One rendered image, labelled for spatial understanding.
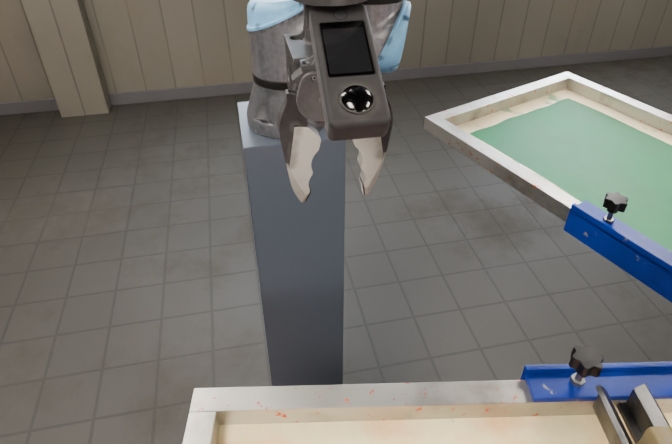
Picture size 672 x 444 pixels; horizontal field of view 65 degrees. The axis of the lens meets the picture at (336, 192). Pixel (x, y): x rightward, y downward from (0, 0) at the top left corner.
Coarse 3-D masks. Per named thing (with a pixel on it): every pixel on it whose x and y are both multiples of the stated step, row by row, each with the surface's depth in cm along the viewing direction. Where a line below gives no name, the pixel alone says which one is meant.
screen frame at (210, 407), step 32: (352, 384) 77; (384, 384) 77; (416, 384) 77; (448, 384) 77; (480, 384) 77; (512, 384) 77; (192, 416) 73; (224, 416) 74; (256, 416) 74; (288, 416) 75; (320, 416) 75; (352, 416) 75; (384, 416) 75; (416, 416) 76; (448, 416) 76; (480, 416) 76; (512, 416) 76
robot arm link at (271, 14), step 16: (256, 0) 84; (272, 0) 82; (288, 0) 81; (256, 16) 83; (272, 16) 82; (288, 16) 81; (256, 32) 84; (272, 32) 83; (288, 32) 83; (256, 48) 86; (272, 48) 85; (256, 64) 88; (272, 64) 86; (272, 80) 88
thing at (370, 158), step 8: (360, 144) 49; (368, 144) 50; (376, 144) 50; (360, 152) 51; (368, 152) 50; (376, 152) 50; (360, 160) 51; (368, 160) 51; (376, 160) 51; (368, 168) 51; (376, 168) 51; (360, 176) 53; (368, 176) 52; (376, 176) 52; (368, 184) 52; (368, 192) 54
